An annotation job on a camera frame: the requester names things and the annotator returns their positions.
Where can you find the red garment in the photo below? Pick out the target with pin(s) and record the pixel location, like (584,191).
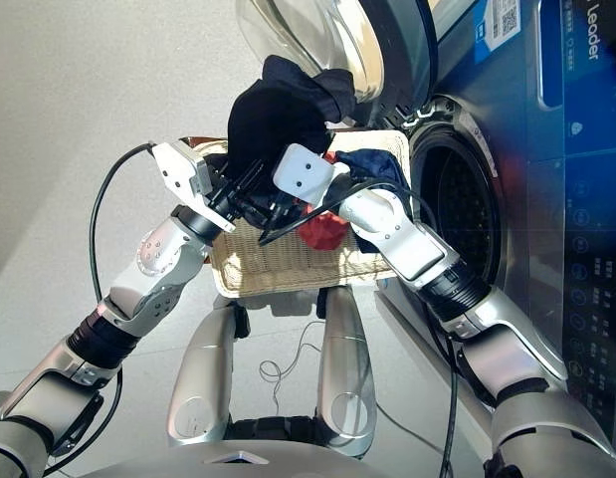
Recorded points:
(322,231)

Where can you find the black garment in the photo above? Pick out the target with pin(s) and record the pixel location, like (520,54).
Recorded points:
(272,119)

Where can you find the blue garment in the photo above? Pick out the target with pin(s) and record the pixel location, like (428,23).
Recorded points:
(372,162)

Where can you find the pale woven basket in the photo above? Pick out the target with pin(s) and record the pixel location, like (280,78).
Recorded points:
(277,269)

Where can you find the grey washing machine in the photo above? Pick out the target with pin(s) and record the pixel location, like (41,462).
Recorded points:
(536,199)

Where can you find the round glass washer door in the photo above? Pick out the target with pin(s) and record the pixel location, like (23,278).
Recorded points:
(337,50)

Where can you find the round washer drum opening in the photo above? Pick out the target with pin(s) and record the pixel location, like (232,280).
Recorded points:
(457,209)

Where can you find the black robot waist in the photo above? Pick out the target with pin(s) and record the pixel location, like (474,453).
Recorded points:
(277,428)

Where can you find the silver robot torso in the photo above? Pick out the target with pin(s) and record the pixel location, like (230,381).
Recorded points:
(238,465)

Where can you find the blue white QR label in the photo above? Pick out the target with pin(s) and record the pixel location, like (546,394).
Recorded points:
(496,25)

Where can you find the black washer control panel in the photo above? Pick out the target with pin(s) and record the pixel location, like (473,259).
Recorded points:
(596,249)

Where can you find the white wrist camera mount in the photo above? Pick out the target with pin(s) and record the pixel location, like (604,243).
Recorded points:
(175,169)
(302,174)

